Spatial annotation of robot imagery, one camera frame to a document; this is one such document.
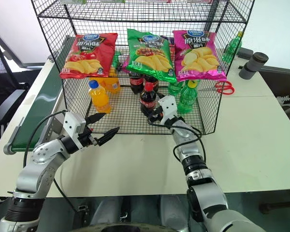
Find green potato chips bag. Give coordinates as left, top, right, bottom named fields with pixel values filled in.
left=125, top=28, right=177, bottom=83

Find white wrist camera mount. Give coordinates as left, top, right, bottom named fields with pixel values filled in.
left=63, top=112, right=87, bottom=139
left=158, top=96, right=178, bottom=119

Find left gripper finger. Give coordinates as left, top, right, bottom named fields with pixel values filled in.
left=96, top=127, right=120, bottom=147
left=86, top=112, right=107, bottom=128

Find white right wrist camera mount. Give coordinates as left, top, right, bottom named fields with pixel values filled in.
left=158, top=96, right=178, bottom=119

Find green conveyor belt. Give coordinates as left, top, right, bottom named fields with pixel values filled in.
left=3, top=35, right=74, bottom=156

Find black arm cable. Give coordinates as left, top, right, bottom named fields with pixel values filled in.
left=22, top=109, right=78, bottom=214
left=148, top=119, right=207, bottom=171

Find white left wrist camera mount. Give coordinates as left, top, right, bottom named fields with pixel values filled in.
left=63, top=112, right=87, bottom=139

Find small green snack bag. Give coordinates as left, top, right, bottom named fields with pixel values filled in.
left=112, top=50, right=123, bottom=71

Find red handled scissors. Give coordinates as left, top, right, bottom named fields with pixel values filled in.
left=214, top=80, right=236, bottom=96

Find cola bottle red cap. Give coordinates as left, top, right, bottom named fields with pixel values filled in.
left=139, top=82, right=158, bottom=117

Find green soda bottle yellow cap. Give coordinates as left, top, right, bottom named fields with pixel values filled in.
left=177, top=79, right=200, bottom=115

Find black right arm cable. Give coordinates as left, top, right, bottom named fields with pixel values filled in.
left=148, top=119, right=207, bottom=171

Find red potato chips bag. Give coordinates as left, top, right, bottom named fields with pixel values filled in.
left=59, top=33, right=118, bottom=80

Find dark chair grey frame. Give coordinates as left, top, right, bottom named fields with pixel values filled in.
left=258, top=64, right=290, bottom=136

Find orange soda bottle blue cap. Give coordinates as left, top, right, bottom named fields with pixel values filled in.
left=88, top=79, right=112, bottom=115

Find black wire mesh rack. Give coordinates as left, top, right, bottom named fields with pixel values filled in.
left=30, top=0, right=256, bottom=135

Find magenta potato chips bag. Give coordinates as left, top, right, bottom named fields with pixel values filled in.
left=172, top=30, right=228, bottom=83

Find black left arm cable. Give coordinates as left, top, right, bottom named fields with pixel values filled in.
left=22, top=109, right=78, bottom=214

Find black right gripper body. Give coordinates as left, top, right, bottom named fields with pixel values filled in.
left=154, top=108, right=164, bottom=123

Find grey box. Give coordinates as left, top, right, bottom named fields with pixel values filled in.
left=236, top=47, right=254, bottom=59

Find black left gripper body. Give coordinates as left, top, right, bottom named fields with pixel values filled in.
left=77, top=127, right=100, bottom=149

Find grey cylinder black lid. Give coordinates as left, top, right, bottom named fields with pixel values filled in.
left=239, top=51, right=270, bottom=80

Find black office chair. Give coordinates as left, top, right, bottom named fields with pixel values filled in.
left=0, top=25, right=31, bottom=136

